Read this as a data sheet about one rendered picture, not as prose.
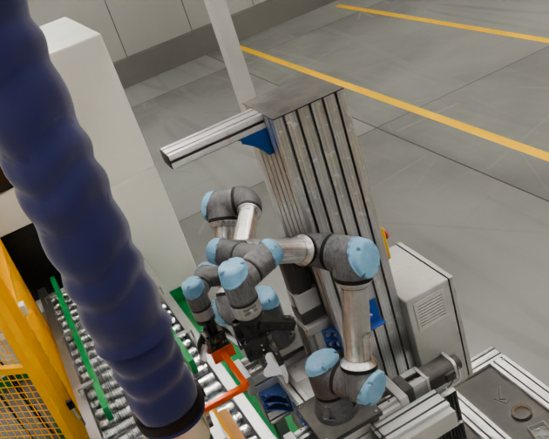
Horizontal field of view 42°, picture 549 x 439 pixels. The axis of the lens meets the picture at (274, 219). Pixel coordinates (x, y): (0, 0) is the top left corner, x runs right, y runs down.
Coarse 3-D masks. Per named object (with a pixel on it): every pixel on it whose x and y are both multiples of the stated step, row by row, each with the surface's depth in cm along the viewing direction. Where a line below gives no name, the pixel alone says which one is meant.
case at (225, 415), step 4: (220, 412) 272; (224, 412) 271; (228, 412) 270; (220, 416) 270; (224, 416) 269; (228, 416) 268; (224, 420) 267; (228, 420) 267; (232, 420) 266; (228, 424) 265; (232, 424) 264; (236, 424) 264; (228, 428) 263; (232, 428) 263; (236, 428) 262; (232, 432) 261; (236, 432) 260; (240, 432) 260; (236, 436) 258; (240, 436) 258; (244, 436) 258
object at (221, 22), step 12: (204, 0) 522; (216, 0) 515; (216, 12) 518; (228, 12) 521; (216, 24) 522; (228, 24) 524; (216, 36) 534; (228, 36) 527; (228, 48) 530; (240, 48) 534; (228, 60) 534; (240, 60) 537; (228, 72) 547; (240, 72) 540; (240, 84) 544; (252, 84) 548; (240, 96) 549; (252, 96) 551; (264, 180) 592
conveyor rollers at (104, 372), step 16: (64, 320) 448; (80, 336) 427; (192, 352) 378; (80, 368) 394; (96, 368) 389; (112, 384) 375; (208, 384) 356; (96, 400) 365; (112, 400) 367; (208, 400) 341; (96, 416) 356; (128, 416) 353; (240, 416) 326; (112, 432) 342; (128, 432) 337
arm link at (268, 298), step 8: (256, 288) 277; (264, 288) 276; (272, 288) 277; (264, 296) 272; (272, 296) 272; (264, 304) 270; (272, 304) 271; (280, 304) 276; (264, 312) 271; (272, 312) 272; (280, 312) 275
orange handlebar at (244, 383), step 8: (224, 352) 261; (224, 360) 259; (232, 360) 256; (232, 368) 252; (240, 376) 247; (240, 384) 244; (248, 384) 244; (232, 392) 241; (240, 392) 242; (216, 400) 240; (224, 400) 240; (208, 408) 239
